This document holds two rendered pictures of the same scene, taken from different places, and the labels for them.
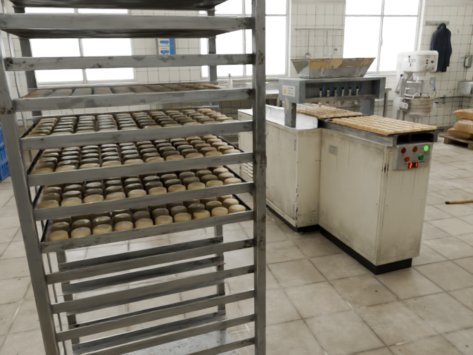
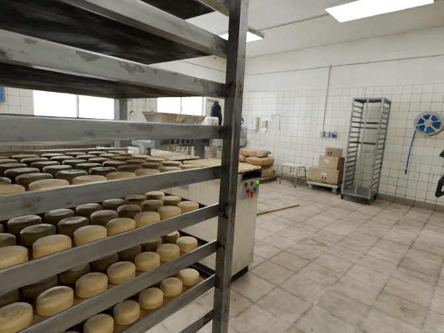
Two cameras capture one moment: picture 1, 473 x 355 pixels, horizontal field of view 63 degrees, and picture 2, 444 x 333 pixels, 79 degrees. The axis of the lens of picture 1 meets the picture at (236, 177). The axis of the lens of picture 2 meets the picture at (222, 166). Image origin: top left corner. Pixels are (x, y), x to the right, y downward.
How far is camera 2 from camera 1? 0.64 m
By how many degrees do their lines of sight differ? 33
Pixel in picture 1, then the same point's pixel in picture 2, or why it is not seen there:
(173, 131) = (135, 184)
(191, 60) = (165, 78)
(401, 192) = (243, 216)
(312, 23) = not seen: hidden behind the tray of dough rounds
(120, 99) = (47, 128)
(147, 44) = not seen: outside the picture
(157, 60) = (118, 68)
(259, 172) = (229, 228)
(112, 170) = (17, 273)
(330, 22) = not seen: hidden behind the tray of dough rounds
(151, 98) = (105, 129)
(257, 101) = (234, 141)
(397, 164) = (242, 195)
